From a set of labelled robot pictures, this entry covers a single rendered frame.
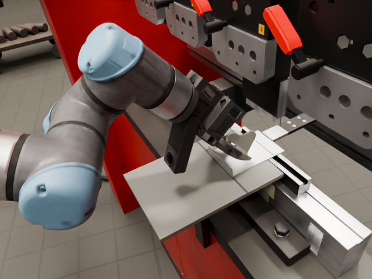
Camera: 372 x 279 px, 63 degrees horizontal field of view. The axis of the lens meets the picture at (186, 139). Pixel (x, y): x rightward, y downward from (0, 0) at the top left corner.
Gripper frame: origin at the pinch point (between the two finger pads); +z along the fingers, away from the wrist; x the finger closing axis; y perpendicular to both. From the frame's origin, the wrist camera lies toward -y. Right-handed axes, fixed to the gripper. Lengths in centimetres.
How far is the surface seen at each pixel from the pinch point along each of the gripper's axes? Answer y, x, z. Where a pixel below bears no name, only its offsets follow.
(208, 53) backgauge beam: 18, 57, 24
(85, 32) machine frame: -4, 85, -8
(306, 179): 4.2, -12.5, 5.9
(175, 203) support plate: -13.4, -3.8, -9.0
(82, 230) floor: -98, 88, 50
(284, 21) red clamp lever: 17.9, -10.7, -22.2
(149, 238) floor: -75, 62, 70
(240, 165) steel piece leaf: -1.6, -2.9, 0.6
